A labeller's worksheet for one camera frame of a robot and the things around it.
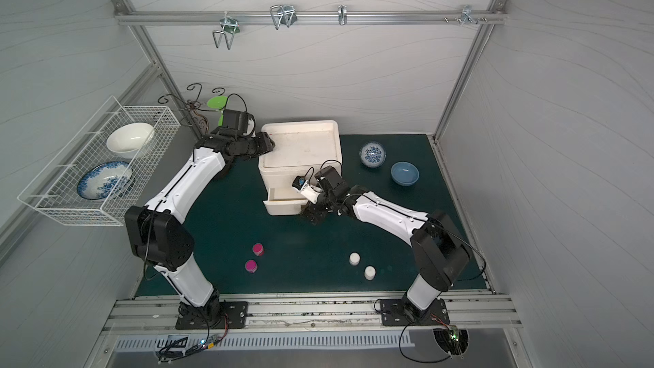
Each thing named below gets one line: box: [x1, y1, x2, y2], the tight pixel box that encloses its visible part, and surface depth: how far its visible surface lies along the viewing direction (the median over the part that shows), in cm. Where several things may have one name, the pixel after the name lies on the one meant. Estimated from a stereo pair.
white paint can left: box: [349, 252, 361, 266], surface depth 84 cm
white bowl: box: [106, 122, 156, 157], surface depth 73 cm
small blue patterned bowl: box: [360, 141, 387, 168], surface depth 113 cm
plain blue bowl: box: [390, 161, 420, 187], surface depth 106 cm
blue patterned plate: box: [76, 161, 135, 201], surface depth 65 cm
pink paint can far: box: [252, 242, 265, 257], surface depth 86 cm
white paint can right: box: [364, 265, 377, 282], surface depth 81 cm
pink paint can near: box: [244, 259, 259, 274], surface depth 83 cm
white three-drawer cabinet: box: [258, 120, 344, 216], surface depth 86 cm
